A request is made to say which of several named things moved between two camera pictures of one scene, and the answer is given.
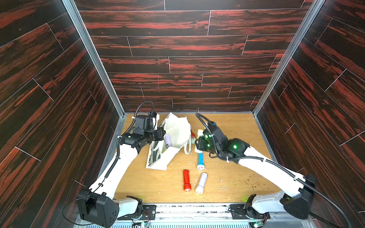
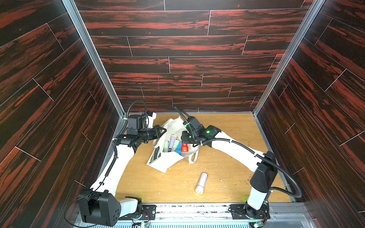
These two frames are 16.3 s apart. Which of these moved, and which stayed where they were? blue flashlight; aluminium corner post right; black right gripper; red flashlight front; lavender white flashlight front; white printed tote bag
Moved: blue flashlight; red flashlight front; white printed tote bag; black right gripper
Stayed: aluminium corner post right; lavender white flashlight front
